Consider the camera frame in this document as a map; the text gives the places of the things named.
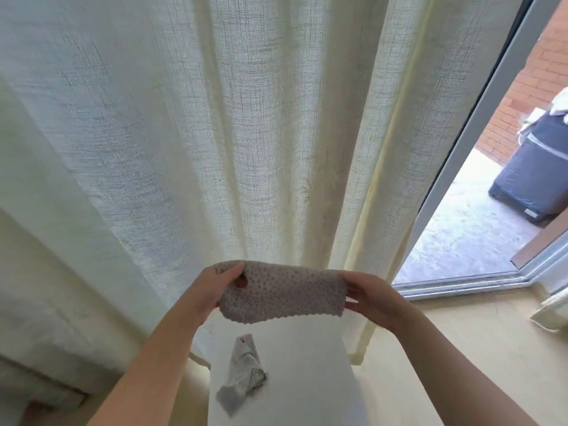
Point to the person's left hand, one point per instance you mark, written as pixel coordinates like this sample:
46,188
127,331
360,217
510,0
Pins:
213,293

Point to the person's right hand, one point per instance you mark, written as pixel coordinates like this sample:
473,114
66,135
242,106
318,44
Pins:
377,299

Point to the pile of dotted cloths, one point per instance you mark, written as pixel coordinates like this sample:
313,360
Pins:
284,293
241,377

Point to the person's right forearm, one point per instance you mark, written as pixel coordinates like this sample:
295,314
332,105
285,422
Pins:
461,372

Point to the person's left forearm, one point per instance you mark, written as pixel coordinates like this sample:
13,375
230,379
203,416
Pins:
146,372

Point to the white table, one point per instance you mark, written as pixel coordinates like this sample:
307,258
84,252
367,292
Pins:
311,377

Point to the brown wooden board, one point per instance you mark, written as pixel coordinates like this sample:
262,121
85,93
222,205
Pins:
543,239

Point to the white linen curtain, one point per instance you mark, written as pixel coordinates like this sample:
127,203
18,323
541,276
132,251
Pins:
222,111

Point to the dark blue tarpaulin cover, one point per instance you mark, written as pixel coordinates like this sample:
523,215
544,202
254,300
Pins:
537,173

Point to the white patterned cloth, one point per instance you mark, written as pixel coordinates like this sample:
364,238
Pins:
555,111

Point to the white sliding door frame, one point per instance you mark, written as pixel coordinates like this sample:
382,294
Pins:
461,164

